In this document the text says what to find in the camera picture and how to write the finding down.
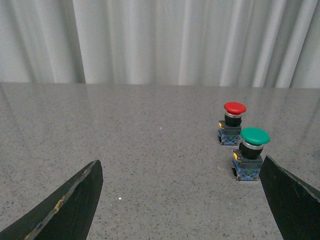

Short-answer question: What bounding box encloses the green mushroom push button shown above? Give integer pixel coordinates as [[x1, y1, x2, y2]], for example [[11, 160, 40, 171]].
[[232, 127, 270, 181]]

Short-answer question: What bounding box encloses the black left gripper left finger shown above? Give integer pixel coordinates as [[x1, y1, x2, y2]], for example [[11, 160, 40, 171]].
[[0, 160, 103, 240]]

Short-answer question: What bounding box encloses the white pleated curtain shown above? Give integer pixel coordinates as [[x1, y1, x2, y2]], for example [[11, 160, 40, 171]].
[[0, 0, 320, 89]]

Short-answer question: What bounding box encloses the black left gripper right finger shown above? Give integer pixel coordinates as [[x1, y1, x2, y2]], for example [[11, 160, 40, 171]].
[[259, 156, 320, 240]]

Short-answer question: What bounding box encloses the red mushroom push button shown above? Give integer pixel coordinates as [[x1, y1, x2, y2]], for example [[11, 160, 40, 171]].
[[218, 101, 247, 146]]

